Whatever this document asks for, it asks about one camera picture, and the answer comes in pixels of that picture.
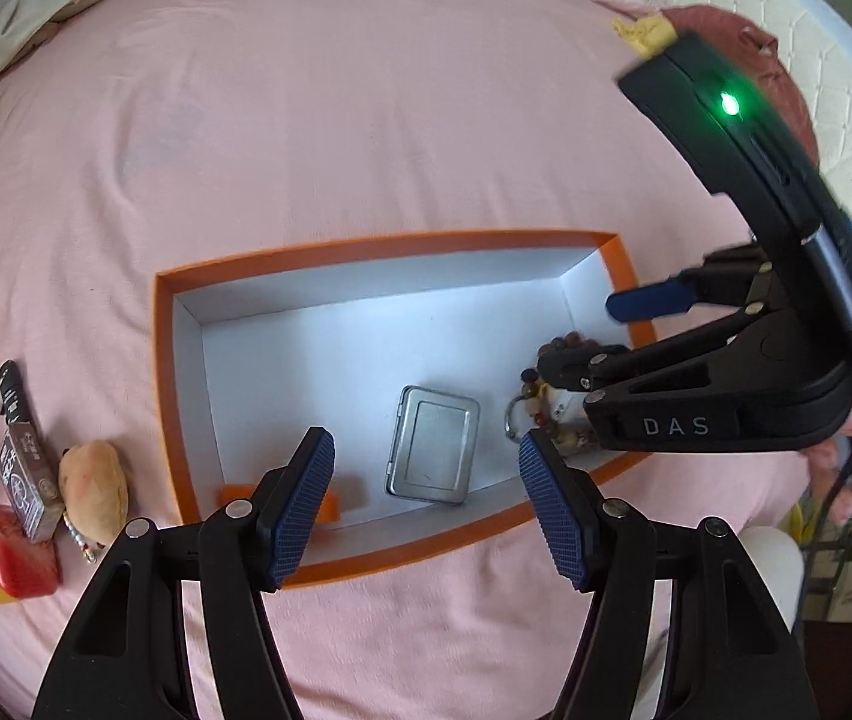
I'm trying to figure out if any yellow pillow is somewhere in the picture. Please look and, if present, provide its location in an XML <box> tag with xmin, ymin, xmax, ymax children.
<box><xmin>612</xmin><ymin>13</ymin><xmax>678</xmax><ymax>57</ymax></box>

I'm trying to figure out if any small orange flat piece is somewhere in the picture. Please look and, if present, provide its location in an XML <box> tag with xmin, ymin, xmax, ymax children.
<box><xmin>217</xmin><ymin>486</ymin><xmax>341</xmax><ymax>524</ymax></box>

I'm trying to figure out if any silver metal tin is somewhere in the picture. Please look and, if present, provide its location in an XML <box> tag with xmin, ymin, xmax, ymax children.
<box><xmin>383</xmin><ymin>385</ymin><xmax>481</xmax><ymax>505</ymax></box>

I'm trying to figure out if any brown bead bracelet keychain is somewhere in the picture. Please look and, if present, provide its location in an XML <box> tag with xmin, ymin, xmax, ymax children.
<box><xmin>505</xmin><ymin>331</ymin><xmax>626</xmax><ymax>458</ymax></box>

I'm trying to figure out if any black clip-on gadget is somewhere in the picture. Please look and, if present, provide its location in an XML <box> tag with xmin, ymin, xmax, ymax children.
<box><xmin>0</xmin><ymin>360</ymin><xmax>33</xmax><ymax>425</ymax></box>

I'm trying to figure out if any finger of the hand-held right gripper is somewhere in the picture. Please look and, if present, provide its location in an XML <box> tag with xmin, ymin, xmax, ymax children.
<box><xmin>606</xmin><ymin>244</ymin><xmax>772</xmax><ymax>325</ymax></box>
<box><xmin>537</xmin><ymin>311</ymin><xmax>763</xmax><ymax>395</ymax></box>

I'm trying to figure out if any red plastic box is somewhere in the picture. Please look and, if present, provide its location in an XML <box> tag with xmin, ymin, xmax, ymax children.
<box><xmin>0</xmin><ymin>504</ymin><xmax>63</xmax><ymax>601</ymax></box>

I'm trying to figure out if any maroon pillow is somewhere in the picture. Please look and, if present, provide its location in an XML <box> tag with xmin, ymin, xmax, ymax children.
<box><xmin>658</xmin><ymin>4</ymin><xmax>821</xmax><ymax>166</ymax></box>

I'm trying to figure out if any tan plush toy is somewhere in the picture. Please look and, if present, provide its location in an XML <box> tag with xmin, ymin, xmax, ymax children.
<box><xmin>58</xmin><ymin>440</ymin><xmax>131</xmax><ymax>548</ymax></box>

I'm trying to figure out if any grey playing card box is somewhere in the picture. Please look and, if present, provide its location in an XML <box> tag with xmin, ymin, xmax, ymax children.
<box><xmin>0</xmin><ymin>420</ymin><xmax>65</xmax><ymax>545</ymax></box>

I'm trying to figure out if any black cable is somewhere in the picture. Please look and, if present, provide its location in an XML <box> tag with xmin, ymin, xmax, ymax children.
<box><xmin>797</xmin><ymin>397</ymin><xmax>852</xmax><ymax>616</ymax></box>

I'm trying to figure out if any orange cardboard box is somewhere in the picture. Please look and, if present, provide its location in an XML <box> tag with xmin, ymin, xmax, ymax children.
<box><xmin>151</xmin><ymin>229</ymin><xmax>658</xmax><ymax>587</ymax></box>

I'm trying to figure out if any white quilted headboard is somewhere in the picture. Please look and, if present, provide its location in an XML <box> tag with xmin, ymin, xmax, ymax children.
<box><xmin>651</xmin><ymin>0</ymin><xmax>852</xmax><ymax>218</ymax></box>

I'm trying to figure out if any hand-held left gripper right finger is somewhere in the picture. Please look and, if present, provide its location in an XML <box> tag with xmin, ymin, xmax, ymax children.
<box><xmin>517</xmin><ymin>427</ymin><xmax>821</xmax><ymax>720</ymax></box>

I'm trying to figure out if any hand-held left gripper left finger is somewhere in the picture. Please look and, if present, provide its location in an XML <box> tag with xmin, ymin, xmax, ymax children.
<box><xmin>32</xmin><ymin>426</ymin><xmax>337</xmax><ymax>720</ymax></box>

